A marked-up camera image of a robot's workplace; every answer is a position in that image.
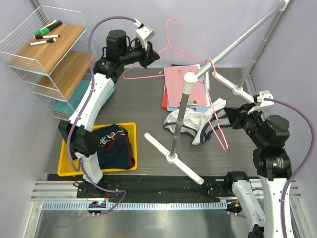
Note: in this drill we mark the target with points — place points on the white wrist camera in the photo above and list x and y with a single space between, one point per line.
261 101
144 33

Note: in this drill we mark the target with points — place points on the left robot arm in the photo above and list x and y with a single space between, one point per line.
77 132

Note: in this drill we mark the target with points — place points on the yellow plastic tray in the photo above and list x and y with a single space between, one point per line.
131 128

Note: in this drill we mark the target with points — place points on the teal bathroom scale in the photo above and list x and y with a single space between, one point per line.
74 100

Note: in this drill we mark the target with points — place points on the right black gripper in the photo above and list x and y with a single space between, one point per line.
242 113

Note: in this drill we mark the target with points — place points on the green highlighter marker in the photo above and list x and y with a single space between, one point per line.
48 29

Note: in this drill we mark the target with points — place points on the red folder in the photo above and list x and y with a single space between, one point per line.
165 99

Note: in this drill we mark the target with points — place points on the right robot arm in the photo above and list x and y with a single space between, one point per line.
273 168

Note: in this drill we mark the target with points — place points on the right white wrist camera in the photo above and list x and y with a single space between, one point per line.
261 101

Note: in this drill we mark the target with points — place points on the black white marker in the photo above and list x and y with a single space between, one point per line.
37 37
50 40

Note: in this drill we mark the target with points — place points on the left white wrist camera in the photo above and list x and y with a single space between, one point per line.
144 33

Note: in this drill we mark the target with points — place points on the black white marker lower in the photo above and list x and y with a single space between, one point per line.
50 40

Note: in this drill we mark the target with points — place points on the navy maroon tank top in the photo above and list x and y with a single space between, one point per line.
115 150

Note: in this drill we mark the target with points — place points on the white navy tank top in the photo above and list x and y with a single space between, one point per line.
200 126

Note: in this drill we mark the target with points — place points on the black white marker upper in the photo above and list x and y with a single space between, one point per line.
37 37

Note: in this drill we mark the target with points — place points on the white wire wooden shelf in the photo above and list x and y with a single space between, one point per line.
51 71

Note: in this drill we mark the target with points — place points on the white marker behind highlighter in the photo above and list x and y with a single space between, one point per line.
51 23

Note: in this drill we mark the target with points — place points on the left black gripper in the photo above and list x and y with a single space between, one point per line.
148 54

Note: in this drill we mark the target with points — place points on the pink hanger of white top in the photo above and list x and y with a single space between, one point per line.
162 52

